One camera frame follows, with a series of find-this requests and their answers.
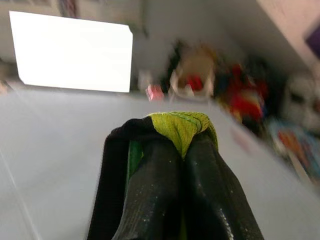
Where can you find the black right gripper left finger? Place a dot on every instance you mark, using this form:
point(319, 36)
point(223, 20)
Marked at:
point(155, 195)

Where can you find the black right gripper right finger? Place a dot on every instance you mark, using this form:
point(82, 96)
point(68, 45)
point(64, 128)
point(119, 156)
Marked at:
point(212, 200)

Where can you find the lime green garment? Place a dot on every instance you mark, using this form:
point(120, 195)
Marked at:
point(180, 130)

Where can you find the small pink toy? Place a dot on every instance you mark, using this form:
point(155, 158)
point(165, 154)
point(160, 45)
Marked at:
point(154, 92)

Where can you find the red toy bundle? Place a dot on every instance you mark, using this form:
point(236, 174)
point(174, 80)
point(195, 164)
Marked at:
point(240, 97)

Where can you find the light blue plastic table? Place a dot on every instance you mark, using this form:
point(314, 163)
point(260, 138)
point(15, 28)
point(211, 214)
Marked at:
point(50, 150)

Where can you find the white baby high chair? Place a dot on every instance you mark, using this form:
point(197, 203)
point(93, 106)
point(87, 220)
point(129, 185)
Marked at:
point(175, 80)

